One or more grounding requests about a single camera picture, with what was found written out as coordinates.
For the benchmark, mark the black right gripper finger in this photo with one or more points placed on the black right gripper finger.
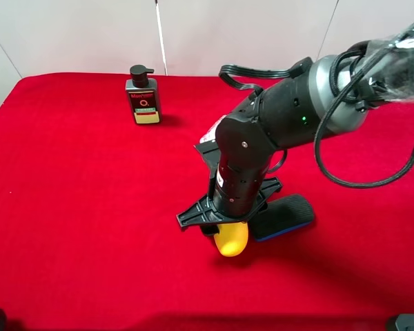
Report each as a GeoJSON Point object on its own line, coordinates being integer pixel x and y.
{"type": "Point", "coordinates": [209, 230]}

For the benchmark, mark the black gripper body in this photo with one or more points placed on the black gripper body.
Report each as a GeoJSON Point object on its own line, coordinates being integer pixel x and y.
{"type": "Point", "coordinates": [203, 213]}

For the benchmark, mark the yellow mango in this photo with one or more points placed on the yellow mango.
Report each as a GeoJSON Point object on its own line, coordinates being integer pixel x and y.
{"type": "Point", "coordinates": [231, 239]}

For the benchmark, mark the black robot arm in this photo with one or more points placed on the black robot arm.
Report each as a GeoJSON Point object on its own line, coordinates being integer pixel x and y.
{"type": "Point", "coordinates": [311, 101]}

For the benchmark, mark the black and blue eraser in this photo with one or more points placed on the black and blue eraser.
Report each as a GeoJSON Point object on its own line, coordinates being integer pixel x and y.
{"type": "Point", "coordinates": [280, 217]}

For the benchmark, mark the clear bottle of white pills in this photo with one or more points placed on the clear bottle of white pills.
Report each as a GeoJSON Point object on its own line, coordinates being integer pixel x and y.
{"type": "Point", "coordinates": [210, 135]}

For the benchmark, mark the red table cloth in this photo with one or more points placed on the red table cloth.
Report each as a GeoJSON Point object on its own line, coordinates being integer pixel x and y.
{"type": "Point", "coordinates": [89, 238]}

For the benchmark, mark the black pump lotion bottle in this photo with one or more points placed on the black pump lotion bottle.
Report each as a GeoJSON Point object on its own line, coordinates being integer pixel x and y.
{"type": "Point", "coordinates": [143, 96]}

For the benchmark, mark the white vertical pole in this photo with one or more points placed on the white vertical pole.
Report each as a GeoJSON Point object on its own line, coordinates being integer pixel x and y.
{"type": "Point", "coordinates": [161, 37]}

